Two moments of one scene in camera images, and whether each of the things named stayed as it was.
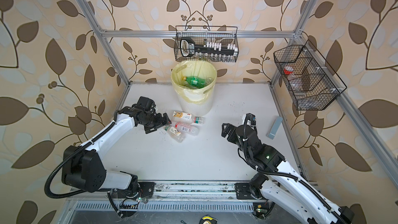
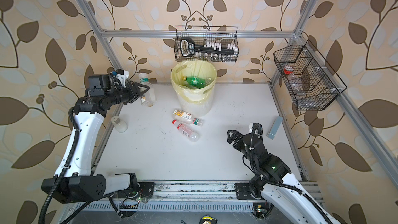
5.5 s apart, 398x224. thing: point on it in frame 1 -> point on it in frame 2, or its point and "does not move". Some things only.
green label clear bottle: x=208 y=81 does not move
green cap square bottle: x=175 y=134 -> x=148 y=99
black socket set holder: x=188 y=48 does not move
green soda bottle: x=194 y=82 does not move
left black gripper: x=160 y=122 -> x=133 y=96
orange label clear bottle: x=184 y=116 does not move
